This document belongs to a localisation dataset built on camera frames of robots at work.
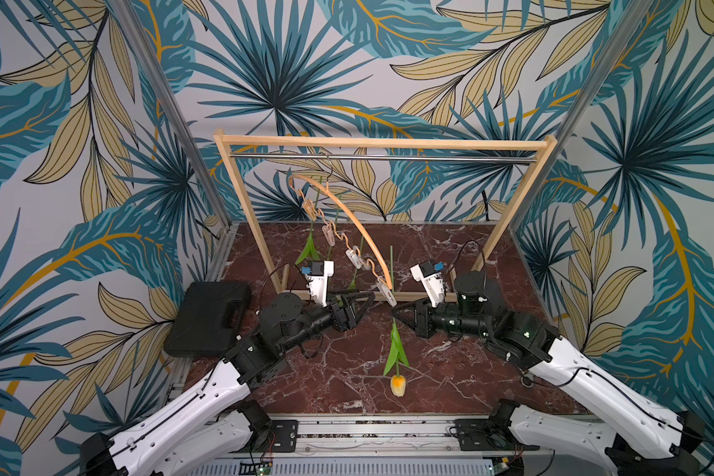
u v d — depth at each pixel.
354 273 0.72
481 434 0.74
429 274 0.57
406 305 0.63
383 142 0.52
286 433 0.73
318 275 0.57
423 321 0.54
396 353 0.64
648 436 0.39
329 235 0.72
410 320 0.61
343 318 0.56
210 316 0.86
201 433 0.54
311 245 0.84
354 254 0.66
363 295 0.60
